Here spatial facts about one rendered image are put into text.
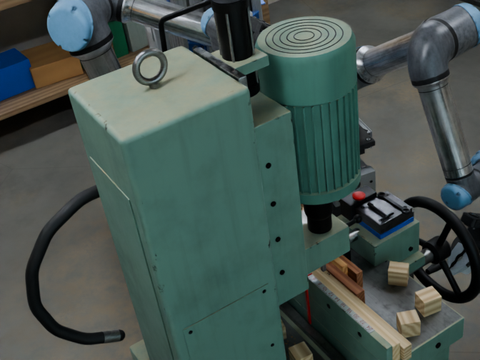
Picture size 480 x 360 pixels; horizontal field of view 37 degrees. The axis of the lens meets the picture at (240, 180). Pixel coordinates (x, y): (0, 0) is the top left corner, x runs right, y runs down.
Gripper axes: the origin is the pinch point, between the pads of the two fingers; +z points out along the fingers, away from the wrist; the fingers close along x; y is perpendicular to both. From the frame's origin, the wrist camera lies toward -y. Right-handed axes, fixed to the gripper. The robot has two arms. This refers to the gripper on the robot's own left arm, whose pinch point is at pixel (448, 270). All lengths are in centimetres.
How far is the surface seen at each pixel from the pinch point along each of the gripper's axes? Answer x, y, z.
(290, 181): -9, -76, 14
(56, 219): 12, -95, 47
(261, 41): 2, -94, -1
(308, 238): -3, -55, 19
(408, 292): -14.3, -31.8, 13.5
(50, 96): 267, 23, 46
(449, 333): -26.8, -30.3, 14.7
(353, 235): 2.3, -37.4, 11.3
